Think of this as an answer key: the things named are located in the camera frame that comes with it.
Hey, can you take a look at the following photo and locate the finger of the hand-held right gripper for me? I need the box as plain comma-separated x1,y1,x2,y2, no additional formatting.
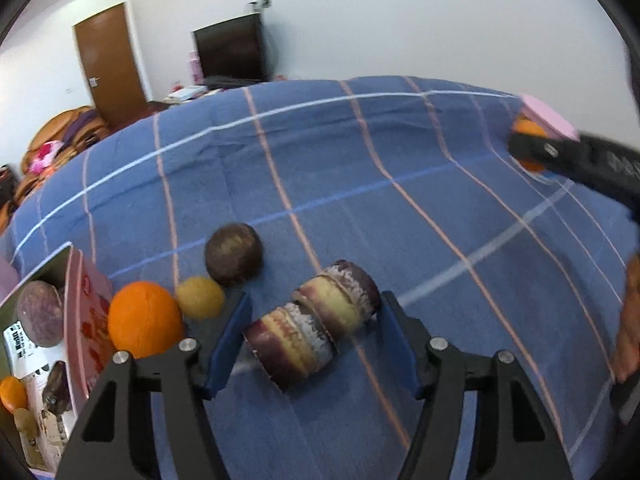
507,130,640,221

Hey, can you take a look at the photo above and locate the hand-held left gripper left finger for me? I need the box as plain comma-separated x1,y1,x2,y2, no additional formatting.
59,290,252,480

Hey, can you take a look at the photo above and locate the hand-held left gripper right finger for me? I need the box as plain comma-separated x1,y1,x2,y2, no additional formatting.
381,290,573,480

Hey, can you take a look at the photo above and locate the small orange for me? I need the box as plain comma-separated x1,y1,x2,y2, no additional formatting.
512,117,551,173

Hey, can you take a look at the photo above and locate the small yellow fruit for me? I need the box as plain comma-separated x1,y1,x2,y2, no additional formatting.
176,276,227,320
12,407,40,438

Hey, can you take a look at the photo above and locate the large orange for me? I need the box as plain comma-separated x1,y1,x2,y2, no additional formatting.
107,281,185,360

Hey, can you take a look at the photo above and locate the dark purple passion fruit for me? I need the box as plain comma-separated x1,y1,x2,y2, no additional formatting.
204,222,264,288
16,280,65,348

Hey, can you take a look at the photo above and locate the pink tin box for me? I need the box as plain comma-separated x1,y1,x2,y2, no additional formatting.
0,242,116,476

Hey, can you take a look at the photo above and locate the dark brown water chestnut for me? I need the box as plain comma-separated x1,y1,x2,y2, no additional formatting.
41,360,73,416

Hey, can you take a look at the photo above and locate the medium orange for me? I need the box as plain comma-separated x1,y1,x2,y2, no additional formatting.
0,376,28,413

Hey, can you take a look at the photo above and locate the person's right forearm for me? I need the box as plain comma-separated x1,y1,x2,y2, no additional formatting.
611,252,640,383

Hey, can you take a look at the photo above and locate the pink printed cup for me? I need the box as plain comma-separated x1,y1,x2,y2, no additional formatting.
515,92,581,181

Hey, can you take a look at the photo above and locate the blue checked blanket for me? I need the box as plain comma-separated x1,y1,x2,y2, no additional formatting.
0,76,640,480

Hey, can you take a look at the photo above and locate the printed paper leaflet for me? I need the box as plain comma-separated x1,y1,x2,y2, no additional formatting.
2,325,78,473

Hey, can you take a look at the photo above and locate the flat white box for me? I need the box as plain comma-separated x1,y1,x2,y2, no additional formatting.
167,86,208,101

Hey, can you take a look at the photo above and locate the brown leather sofa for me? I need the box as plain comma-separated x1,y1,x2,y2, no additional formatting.
0,170,51,233

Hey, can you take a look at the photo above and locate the pink floral cushion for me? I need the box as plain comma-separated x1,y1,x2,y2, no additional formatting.
30,141,63,173

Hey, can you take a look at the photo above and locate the purple cloth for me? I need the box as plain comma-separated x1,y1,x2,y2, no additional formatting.
62,109,106,136

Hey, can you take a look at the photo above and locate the brown leather armchair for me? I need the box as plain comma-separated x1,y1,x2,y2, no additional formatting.
27,105,113,161

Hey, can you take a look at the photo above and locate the black television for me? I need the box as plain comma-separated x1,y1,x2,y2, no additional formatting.
192,12,266,83

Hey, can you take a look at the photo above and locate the brown wooden door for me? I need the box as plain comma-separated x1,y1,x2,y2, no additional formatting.
72,2,150,131

